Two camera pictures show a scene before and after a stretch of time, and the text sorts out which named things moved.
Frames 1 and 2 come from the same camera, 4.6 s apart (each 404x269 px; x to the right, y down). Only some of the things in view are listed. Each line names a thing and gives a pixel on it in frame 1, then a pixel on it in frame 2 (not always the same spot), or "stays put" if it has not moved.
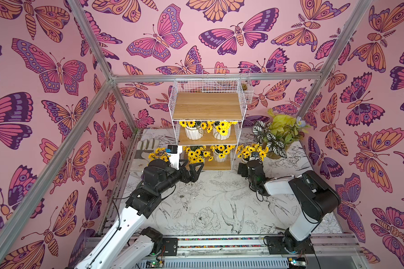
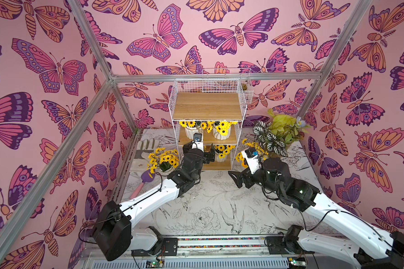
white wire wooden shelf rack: [207, 115] stays put
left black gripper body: [180, 175] to [205, 158]
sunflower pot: [221, 130] stays put
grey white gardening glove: [145, 149] stays put
